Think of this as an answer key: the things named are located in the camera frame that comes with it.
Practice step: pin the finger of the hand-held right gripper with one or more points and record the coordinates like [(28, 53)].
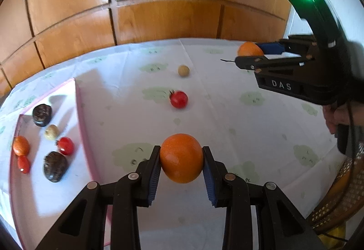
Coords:
[(264, 62), (271, 48)]

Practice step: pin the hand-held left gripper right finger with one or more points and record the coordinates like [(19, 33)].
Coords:
[(207, 184)]

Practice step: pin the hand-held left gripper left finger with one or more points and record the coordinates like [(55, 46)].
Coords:
[(153, 181)]

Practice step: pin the dark brown wrinkled fruit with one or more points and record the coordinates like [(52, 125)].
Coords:
[(42, 115), (55, 162)]

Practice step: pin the tan round fruit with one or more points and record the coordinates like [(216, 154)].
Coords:
[(183, 70), (51, 132)]

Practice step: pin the pink rimmed tray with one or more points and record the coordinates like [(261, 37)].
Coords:
[(37, 204)]

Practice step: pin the small red tomato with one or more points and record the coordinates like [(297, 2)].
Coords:
[(24, 164)]

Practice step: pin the person's right hand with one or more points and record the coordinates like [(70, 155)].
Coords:
[(331, 116)]

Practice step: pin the white printed table cover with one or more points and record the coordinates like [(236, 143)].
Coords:
[(241, 125)]

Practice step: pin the wicker chair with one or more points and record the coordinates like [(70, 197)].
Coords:
[(330, 204)]

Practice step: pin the small orange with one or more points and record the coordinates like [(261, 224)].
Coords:
[(21, 145)]

